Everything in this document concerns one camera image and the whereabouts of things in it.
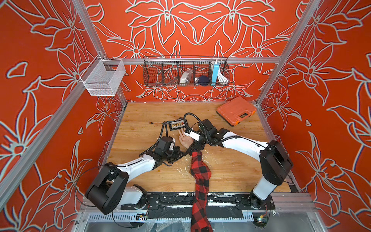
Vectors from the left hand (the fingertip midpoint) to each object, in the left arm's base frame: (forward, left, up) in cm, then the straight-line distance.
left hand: (186, 153), depth 84 cm
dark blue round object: (+43, -9, +22) cm, 49 cm away
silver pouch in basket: (+41, +3, +26) cm, 48 cm away
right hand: (+7, -2, +4) cm, 8 cm away
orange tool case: (+37, -36, 0) cm, 52 cm away
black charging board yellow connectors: (+24, +8, -4) cm, 26 cm away
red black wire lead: (+26, +29, -6) cm, 39 cm away
